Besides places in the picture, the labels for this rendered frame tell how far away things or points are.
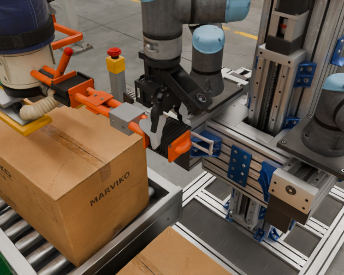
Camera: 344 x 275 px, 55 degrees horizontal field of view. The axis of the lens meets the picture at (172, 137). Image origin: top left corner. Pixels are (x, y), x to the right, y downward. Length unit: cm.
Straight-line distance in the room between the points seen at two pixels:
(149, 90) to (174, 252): 83
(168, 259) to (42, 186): 56
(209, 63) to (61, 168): 63
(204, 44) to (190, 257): 81
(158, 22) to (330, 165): 69
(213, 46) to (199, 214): 103
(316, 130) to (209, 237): 95
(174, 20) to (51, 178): 70
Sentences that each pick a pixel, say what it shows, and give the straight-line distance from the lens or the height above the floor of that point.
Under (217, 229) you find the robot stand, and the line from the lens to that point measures 186.
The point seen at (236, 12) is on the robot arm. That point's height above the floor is 152.
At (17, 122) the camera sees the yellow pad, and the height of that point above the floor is 113.
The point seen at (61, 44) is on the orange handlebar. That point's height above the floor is 123.
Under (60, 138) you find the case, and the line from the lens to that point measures 128.
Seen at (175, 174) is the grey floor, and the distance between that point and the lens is 240.
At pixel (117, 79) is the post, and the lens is 171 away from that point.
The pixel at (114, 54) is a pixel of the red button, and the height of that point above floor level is 103.
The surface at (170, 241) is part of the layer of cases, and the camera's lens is 140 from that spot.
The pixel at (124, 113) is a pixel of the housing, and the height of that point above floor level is 125.
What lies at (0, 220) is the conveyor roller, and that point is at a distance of 164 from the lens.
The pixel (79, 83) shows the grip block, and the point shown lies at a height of 126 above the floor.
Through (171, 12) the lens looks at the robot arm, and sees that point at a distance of 60.
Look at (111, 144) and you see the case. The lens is 121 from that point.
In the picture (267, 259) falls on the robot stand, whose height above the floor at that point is 21.
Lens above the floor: 172
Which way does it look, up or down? 39 degrees down
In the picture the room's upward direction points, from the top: straight up
